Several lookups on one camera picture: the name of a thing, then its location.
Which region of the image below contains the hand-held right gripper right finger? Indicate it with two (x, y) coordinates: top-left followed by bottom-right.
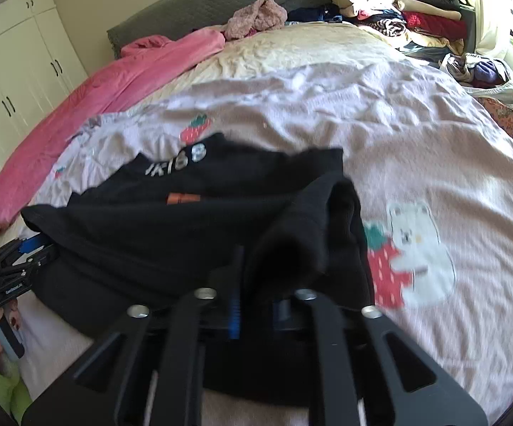
(272, 288), (489, 426)

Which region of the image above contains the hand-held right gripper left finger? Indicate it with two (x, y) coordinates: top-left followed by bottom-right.
(21, 245), (246, 426)

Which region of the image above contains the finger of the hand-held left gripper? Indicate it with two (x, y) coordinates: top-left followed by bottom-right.
(13, 236), (54, 253)
(0, 246), (60, 278)

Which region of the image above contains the black sweatshirt with orange cuffs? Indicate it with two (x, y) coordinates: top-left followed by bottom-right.
(20, 132), (375, 409)

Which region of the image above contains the pile of folded clothes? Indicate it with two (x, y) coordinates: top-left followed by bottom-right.
(330, 0), (477, 60)

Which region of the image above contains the pink quilt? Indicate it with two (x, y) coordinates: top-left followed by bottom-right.
(0, 27), (226, 237)

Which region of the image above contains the white wardrobe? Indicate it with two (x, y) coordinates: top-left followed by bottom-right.
(0, 0), (89, 196)

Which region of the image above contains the lilac strawberry print blanket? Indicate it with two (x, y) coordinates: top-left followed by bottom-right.
(17, 60), (513, 426)

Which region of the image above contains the beige bedsheet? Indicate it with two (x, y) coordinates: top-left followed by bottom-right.
(141, 22), (439, 111)

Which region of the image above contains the floral box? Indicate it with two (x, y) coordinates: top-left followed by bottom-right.
(479, 97), (513, 140)

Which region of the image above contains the pink fuzzy garment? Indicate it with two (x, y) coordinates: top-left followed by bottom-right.
(225, 0), (289, 40)

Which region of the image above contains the grey quilted headboard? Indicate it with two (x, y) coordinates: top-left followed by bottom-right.
(107, 0), (341, 58)

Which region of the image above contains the dark blue garment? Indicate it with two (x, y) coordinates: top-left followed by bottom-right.
(287, 4), (344, 25)

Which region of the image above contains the white plastic bag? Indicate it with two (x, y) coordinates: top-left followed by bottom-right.
(438, 52), (513, 108)

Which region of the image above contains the cream curtain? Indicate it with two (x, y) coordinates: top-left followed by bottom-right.
(449, 0), (513, 60)

